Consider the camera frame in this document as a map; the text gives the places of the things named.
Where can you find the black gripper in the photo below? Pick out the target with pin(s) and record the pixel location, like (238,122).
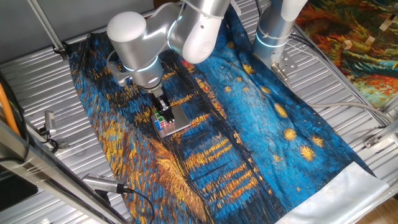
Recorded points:
(159,101)

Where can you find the green white red Rubik's cube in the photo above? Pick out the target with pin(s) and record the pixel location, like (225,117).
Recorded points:
(160,123)

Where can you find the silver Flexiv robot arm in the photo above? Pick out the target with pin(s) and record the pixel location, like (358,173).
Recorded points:
(133,46)

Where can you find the silver digital pocket scale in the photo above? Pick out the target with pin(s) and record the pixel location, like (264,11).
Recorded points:
(182,116)

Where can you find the blue starry night painted cloth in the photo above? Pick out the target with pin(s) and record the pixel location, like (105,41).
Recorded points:
(248,140)

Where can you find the white plastic strip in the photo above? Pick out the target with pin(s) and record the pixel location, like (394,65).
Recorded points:
(236,8)

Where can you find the thin metal rod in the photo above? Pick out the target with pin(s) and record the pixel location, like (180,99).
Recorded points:
(46,28)

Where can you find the black monitor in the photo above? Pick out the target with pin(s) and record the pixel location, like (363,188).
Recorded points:
(15,189)

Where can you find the orange teal painted cloth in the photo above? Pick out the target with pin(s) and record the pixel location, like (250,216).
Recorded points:
(357,62)

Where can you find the silver depth camera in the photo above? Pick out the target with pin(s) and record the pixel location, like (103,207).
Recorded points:
(102,183)

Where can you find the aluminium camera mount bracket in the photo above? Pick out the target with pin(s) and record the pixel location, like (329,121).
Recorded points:
(63,145)

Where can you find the small grey camera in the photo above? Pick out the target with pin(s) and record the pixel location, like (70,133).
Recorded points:
(49,121)

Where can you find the aluminium frame bar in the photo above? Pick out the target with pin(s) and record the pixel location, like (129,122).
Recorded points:
(46,174)

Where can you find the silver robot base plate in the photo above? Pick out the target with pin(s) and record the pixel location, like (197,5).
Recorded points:
(289,63)

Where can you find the aluminium profile bracket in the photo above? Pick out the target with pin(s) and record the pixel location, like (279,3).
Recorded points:
(376,140)

